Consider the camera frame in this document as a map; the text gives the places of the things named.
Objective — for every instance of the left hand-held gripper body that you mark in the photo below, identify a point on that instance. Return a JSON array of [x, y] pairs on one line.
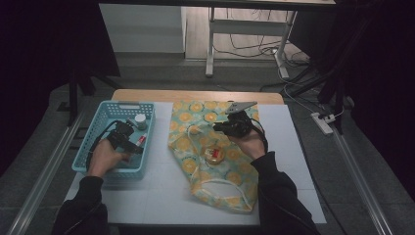
[[120, 133]]

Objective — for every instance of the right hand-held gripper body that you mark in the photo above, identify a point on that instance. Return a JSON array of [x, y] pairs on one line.
[[239, 122]]

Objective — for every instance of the small jar with white lid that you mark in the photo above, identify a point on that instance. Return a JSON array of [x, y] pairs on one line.
[[141, 121]]

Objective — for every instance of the red and white tube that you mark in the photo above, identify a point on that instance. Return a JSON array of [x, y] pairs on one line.
[[142, 139]]

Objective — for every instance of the light blue plastic basket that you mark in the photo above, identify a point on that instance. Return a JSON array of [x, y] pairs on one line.
[[137, 164]]

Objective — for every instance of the orange print cloth bag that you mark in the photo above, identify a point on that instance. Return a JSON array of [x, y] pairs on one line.
[[235, 178]]

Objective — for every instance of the person's right hand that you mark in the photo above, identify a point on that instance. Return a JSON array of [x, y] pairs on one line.
[[249, 145]]

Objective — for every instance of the person's left hand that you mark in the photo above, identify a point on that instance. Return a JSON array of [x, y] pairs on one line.
[[105, 158]]

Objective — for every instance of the white table mat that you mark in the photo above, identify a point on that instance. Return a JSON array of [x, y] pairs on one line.
[[287, 147]]

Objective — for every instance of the black tripod stand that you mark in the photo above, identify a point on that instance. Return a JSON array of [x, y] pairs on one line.
[[336, 78], [75, 81]]

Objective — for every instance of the white power strip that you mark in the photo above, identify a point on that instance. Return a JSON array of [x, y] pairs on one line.
[[321, 123]]

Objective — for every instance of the white cabinet panel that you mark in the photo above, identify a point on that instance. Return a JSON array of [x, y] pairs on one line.
[[142, 29]]

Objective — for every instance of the aluminium rail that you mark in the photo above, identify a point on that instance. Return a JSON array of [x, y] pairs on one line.
[[359, 182], [45, 173]]

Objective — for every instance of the white desk frame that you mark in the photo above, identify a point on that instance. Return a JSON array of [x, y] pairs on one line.
[[248, 27]]

